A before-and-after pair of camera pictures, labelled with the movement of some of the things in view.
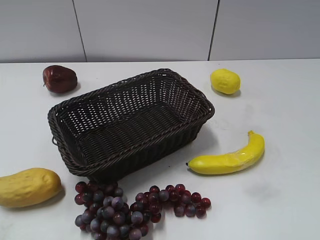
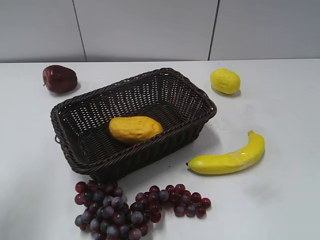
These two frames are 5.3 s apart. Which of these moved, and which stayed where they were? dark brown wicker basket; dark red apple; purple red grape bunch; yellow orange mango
Moved: yellow orange mango
Stayed: purple red grape bunch; dark red apple; dark brown wicker basket
